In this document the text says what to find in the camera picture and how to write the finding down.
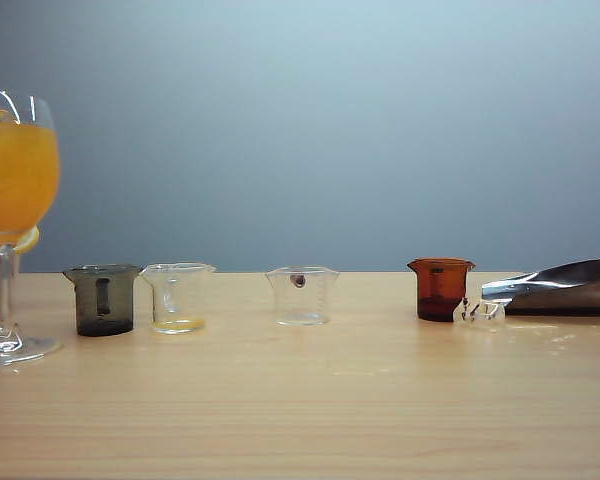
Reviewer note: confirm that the yellow lemon slice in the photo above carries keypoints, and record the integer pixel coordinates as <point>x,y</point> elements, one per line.
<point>30,240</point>

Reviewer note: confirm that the stainless steel ice scoop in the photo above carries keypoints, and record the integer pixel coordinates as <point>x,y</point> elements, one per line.
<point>570,292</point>

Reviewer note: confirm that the clear empty measuring cup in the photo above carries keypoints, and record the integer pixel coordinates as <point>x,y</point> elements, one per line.
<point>302,300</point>

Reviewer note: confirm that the clear ice cube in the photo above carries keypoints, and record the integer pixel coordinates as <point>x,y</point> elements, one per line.
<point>480,315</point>

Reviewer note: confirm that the dark grey measuring cup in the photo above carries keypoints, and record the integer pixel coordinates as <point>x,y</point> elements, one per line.
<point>120,300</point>

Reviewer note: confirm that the clear measuring cup yellow residue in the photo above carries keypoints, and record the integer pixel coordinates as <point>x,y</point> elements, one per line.
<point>180,325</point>

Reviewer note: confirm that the amber measuring cup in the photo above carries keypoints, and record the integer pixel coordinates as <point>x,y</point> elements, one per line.
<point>440,290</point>

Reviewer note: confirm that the large stemmed wine glass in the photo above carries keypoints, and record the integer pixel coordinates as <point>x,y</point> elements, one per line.
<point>17,175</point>

